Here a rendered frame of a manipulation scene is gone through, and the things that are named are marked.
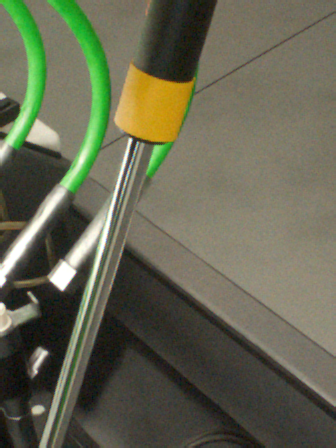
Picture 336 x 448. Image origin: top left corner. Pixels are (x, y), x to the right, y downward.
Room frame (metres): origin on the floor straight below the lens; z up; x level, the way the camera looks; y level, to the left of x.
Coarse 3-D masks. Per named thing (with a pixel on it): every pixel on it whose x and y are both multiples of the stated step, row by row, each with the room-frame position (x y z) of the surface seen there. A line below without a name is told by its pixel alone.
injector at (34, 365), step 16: (16, 320) 0.61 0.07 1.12; (0, 336) 0.60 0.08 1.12; (16, 336) 0.60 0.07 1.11; (0, 352) 0.60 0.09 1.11; (16, 352) 0.60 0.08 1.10; (48, 352) 0.62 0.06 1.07; (0, 368) 0.60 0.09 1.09; (16, 368) 0.60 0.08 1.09; (32, 368) 0.61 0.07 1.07; (0, 384) 0.60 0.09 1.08; (16, 384) 0.60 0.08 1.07; (32, 384) 0.61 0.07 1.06; (0, 400) 0.60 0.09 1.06; (16, 400) 0.60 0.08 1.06; (16, 416) 0.60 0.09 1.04; (32, 416) 0.61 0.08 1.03; (16, 432) 0.60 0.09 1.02; (32, 432) 0.60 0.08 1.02
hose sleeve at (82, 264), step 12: (144, 180) 0.66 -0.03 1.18; (144, 192) 0.66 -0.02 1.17; (108, 204) 0.66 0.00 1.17; (96, 216) 0.65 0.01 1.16; (96, 228) 0.65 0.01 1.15; (84, 240) 0.64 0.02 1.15; (96, 240) 0.64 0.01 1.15; (72, 252) 0.64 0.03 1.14; (84, 252) 0.64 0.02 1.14; (72, 264) 0.63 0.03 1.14; (84, 264) 0.63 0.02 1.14
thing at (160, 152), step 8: (192, 88) 0.69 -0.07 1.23; (192, 96) 0.69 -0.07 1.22; (184, 120) 0.68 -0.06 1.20; (168, 144) 0.67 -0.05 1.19; (160, 152) 0.67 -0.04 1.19; (168, 152) 0.68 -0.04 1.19; (152, 160) 0.67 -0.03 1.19; (160, 160) 0.67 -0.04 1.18; (152, 168) 0.67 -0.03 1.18; (152, 176) 0.67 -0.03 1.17
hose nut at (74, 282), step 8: (56, 264) 0.64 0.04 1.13; (64, 264) 0.63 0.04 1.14; (56, 272) 0.63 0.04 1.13; (64, 272) 0.63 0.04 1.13; (72, 272) 0.63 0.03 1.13; (56, 280) 0.63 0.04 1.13; (64, 280) 0.63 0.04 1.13; (72, 280) 0.63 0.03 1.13; (80, 280) 0.63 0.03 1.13; (64, 288) 0.62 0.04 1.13; (72, 288) 0.63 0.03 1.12
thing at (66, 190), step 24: (48, 0) 0.74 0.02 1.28; (72, 0) 0.74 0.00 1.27; (72, 24) 0.74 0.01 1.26; (96, 48) 0.75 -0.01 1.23; (96, 72) 0.75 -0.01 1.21; (96, 96) 0.75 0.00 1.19; (96, 120) 0.75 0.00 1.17; (96, 144) 0.74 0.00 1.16; (72, 168) 0.74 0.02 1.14; (72, 192) 0.73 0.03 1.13; (48, 216) 0.72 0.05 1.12; (24, 240) 0.71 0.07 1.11; (0, 264) 0.70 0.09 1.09; (24, 264) 0.70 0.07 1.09; (0, 288) 0.69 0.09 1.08
